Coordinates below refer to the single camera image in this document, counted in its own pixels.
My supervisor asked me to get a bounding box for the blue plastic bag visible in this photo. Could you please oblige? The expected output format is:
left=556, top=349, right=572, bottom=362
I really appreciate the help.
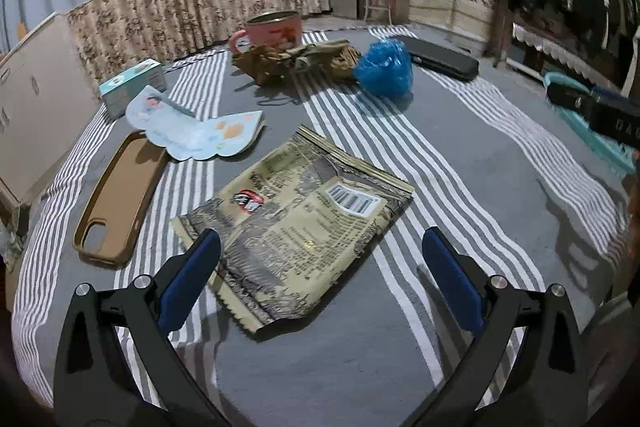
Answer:
left=354, top=38, right=413, bottom=99

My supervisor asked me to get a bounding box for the beige snack packet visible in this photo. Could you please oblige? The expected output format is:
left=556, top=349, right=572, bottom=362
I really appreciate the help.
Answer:
left=171, top=126, right=413, bottom=334

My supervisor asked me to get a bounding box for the light blue picture booklet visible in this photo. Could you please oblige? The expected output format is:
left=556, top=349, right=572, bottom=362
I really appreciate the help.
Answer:
left=125, top=86, right=265, bottom=162

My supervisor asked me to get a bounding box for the brown wrapper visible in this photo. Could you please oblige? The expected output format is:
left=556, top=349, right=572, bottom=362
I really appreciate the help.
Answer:
left=232, top=39, right=362, bottom=86

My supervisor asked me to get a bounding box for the teal plastic basket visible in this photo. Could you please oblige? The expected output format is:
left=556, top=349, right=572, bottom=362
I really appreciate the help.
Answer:
left=544, top=72, right=639, bottom=175

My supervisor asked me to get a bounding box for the low bench with lace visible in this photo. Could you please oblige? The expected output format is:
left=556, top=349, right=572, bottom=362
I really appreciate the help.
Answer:
left=512, top=23, right=620, bottom=92

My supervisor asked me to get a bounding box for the brown phone case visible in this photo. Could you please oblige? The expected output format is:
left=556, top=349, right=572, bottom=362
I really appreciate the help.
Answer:
left=73, top=130, right=168, bottom=268

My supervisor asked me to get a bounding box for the black zip case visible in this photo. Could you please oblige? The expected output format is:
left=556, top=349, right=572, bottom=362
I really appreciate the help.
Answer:
left=392, top=35, right=480, bottom=82

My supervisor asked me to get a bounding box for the white cabinet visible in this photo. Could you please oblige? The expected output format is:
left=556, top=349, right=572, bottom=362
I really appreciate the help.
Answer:
left=1, top=12, right=99, bottom=206

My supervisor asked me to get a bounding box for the teal tissue box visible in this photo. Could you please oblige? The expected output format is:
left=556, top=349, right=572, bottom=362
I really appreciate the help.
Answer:
left=99, top=58, right=167, bottom=120

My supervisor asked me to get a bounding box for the grey striped table cloth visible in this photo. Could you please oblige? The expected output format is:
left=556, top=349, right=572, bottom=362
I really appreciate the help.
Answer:
left=12, top=51, right=628, bottom=426

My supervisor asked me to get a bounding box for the pink enamel mug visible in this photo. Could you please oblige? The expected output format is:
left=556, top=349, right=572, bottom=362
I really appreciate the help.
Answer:
left=229, top=10, right=303, bottom=54

